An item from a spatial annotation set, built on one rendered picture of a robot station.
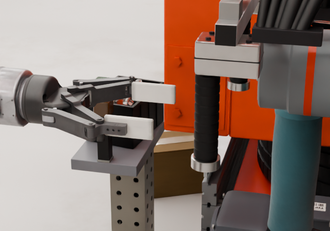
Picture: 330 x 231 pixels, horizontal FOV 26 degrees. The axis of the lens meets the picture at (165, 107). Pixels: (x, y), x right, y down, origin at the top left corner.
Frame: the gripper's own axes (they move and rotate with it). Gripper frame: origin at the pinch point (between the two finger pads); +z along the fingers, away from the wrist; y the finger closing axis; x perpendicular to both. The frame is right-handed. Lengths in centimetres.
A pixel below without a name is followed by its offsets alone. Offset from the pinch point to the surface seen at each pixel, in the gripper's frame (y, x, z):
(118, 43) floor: -286, -84, -98
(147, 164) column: -76, -49, -23
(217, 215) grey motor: -47, -45, 2
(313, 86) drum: -10.2, 2.0, 21.9
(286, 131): -25.3, -12.6, 17.4
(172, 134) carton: -131, -65, -28
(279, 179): -25.6, -22.6, 16.7
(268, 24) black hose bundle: 3.7, 15.2, 15.9
